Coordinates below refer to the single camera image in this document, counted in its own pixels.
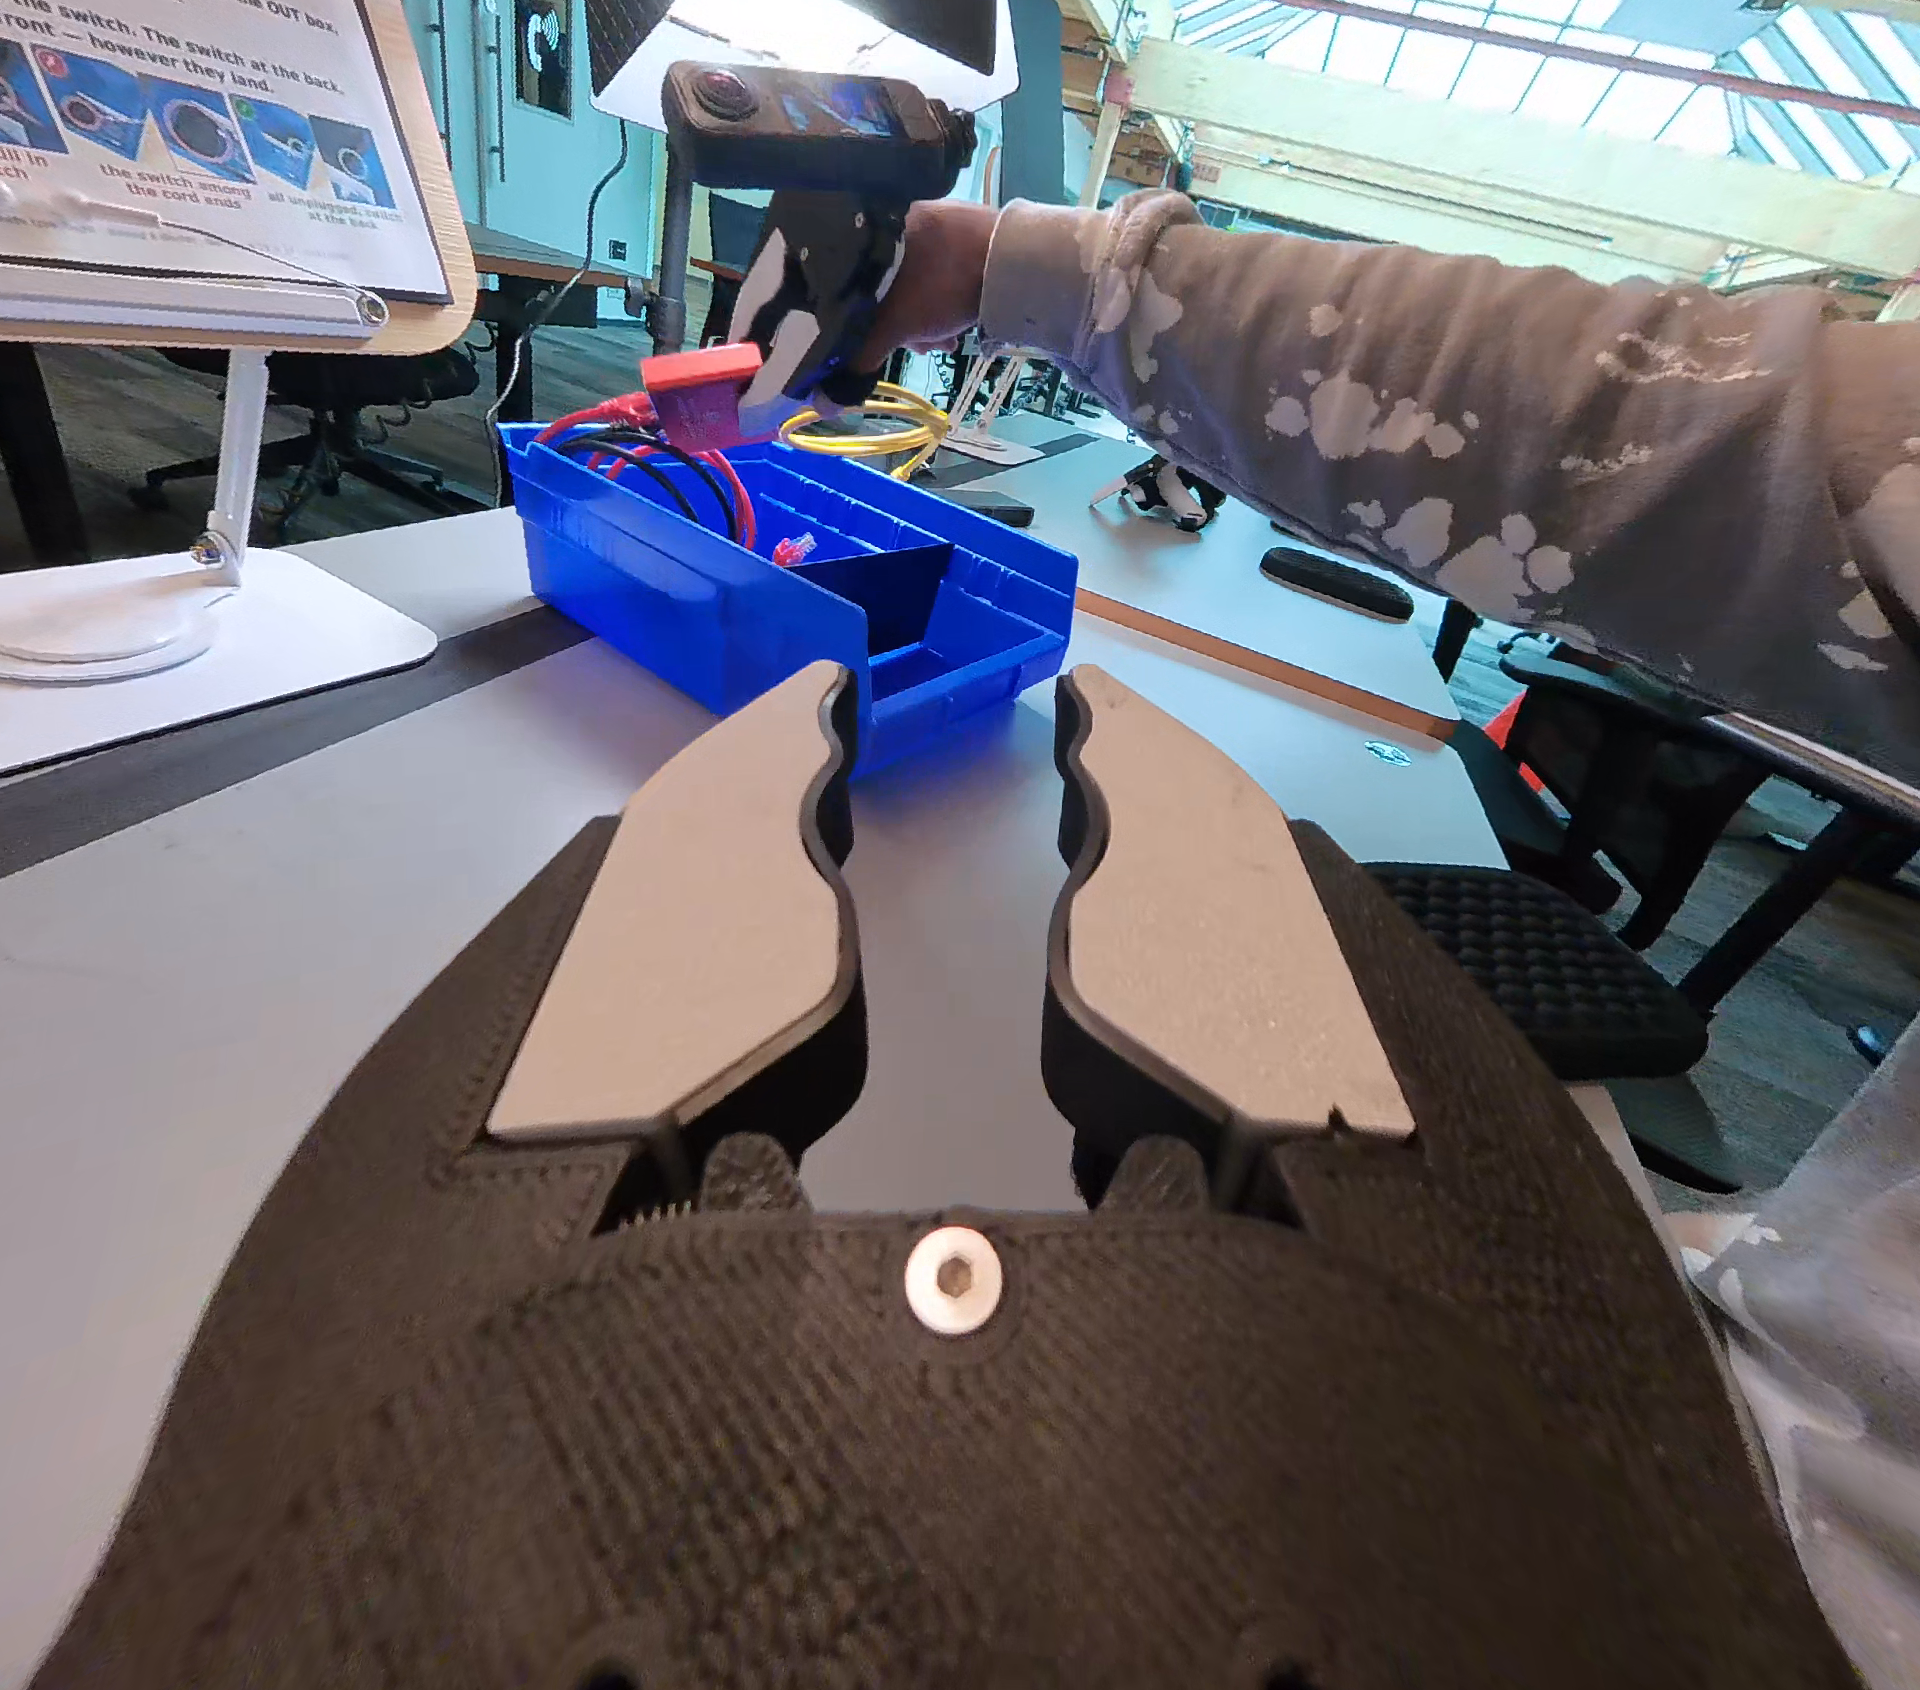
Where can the light stand pole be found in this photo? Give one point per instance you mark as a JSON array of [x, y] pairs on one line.
[[680, 250]]

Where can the person's right forearm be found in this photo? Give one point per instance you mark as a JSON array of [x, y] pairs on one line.
[[1426, 447]]

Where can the person's right hand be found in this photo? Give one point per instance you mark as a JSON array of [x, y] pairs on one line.
[[944, 274]]

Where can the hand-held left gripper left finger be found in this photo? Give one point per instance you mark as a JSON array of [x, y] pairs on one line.
[[707, 956]]

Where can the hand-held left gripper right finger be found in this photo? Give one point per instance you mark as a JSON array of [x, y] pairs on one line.
[[1216, 956]]

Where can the black and white device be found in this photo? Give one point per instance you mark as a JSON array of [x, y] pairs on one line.
[[1165, 491]]

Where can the blue plastic bin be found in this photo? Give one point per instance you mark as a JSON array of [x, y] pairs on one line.
[[677, 612]]

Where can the person's grey sweatshirt torso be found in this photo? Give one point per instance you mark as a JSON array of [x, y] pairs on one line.
[[1832, 1344]]

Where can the red ethernet switch box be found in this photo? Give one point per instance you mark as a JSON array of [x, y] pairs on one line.
[[697, 378]]

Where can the black mesh office chair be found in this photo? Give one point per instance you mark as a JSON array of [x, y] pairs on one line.
[[1545, 956]]

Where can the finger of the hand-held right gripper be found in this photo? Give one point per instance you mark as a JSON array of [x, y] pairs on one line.
[[779, 402], [769, 293]]

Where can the wooden board document stand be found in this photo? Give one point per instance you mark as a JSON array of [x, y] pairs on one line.
[[149, 668]]

